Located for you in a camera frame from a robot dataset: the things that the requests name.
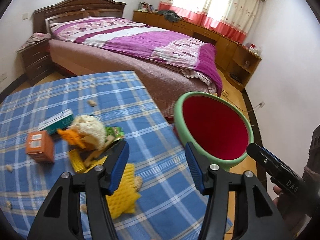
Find blue plaid tablecloth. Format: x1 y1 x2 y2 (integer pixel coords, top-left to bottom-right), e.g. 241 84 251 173
1 71 207 239

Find person's right hand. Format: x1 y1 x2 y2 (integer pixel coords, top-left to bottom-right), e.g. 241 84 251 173
273 185 312 235

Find clothes on nightstand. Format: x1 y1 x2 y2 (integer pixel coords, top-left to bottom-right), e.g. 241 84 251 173
17 32 51 52

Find red bin green rim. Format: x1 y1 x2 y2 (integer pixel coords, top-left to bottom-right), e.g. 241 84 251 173
174 92 254 171

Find floral red curtain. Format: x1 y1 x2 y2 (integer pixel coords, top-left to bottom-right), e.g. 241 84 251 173
159 0 263 43

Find books on cabinet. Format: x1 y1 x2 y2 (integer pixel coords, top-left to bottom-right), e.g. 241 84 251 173
138 2 154 12

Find green snack wrapper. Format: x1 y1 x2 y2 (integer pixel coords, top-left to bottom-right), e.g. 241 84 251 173
105 126 125 142

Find cable on floor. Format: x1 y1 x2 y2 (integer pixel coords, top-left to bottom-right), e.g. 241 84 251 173
220 89 264 113

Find teal white carton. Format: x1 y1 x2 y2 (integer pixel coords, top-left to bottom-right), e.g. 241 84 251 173
38 108 74 135

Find dark wooden headboard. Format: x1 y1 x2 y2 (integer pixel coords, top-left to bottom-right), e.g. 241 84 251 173
33 0 126 33

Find dark wooden nightstand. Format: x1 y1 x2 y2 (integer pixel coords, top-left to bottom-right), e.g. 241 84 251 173
17 38 54 86

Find orange wrapper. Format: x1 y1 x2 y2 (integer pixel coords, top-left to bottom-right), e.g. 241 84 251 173
56 128 86 149

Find items on cabinet corner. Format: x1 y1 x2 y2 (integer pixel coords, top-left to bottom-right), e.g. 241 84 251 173
245 42 261 57

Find small peanut far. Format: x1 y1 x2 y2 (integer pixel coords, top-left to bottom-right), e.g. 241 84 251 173
87 99 97 107

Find long wooden cabinet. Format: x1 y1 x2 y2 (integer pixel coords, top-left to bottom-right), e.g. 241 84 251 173
132 10 261 91

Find grey clothes pile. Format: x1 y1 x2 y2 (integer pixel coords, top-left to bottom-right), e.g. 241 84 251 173
157 10 181 23

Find orange cardboard box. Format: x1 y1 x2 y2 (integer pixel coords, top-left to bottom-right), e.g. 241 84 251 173
25 131 54 163

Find white foam net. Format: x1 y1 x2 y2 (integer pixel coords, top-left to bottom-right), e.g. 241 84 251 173
69 115 107 150

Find bed with purple quilt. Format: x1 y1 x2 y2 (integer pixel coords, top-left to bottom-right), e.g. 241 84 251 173
48 17 223 118

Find peanut beside yellow net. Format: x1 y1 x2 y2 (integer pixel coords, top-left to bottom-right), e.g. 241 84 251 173
134 176 143 192

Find yellow foam net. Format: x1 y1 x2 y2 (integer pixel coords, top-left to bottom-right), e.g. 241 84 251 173
106 164 140 219

